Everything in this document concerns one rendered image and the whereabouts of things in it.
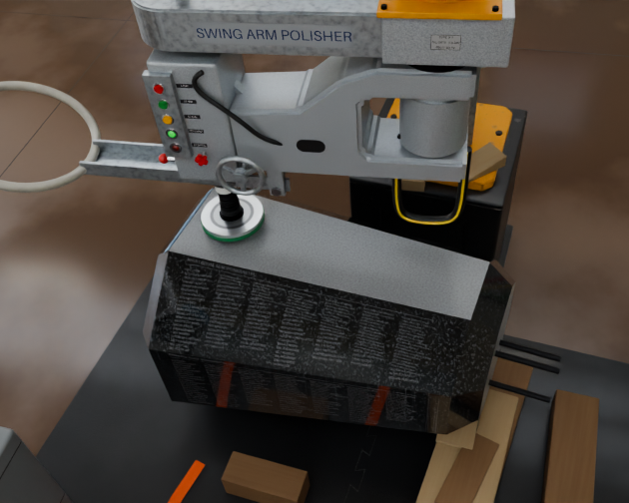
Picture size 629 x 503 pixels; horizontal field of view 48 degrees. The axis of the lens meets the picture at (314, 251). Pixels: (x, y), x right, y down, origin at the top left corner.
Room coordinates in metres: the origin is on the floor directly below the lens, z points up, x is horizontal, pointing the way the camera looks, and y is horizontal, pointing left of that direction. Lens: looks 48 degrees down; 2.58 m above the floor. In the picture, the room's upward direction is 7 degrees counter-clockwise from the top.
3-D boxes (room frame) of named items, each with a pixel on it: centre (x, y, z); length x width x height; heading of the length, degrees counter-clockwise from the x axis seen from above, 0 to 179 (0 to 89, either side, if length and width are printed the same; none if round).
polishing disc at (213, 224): (1.73, 0.27, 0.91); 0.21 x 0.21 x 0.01
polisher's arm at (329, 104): (1.62, -0.11, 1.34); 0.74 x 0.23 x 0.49; 75
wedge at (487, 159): (1.96, -0.64, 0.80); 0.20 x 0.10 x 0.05; 114
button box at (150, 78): (1.64, 0.36, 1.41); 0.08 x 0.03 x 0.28; 75
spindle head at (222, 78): (1.71, 0.19, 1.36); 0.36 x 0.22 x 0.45; 75
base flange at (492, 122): (2.18, -0.56, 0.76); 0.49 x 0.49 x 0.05; 65
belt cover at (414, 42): (1.64, -0.07, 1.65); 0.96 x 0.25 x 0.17; 75
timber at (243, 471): (1.14, 0.28, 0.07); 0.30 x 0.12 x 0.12; 67
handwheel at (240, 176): (1.58, 0.18, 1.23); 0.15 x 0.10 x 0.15; 75
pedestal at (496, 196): (2.18, -0.56, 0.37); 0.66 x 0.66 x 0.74; 65
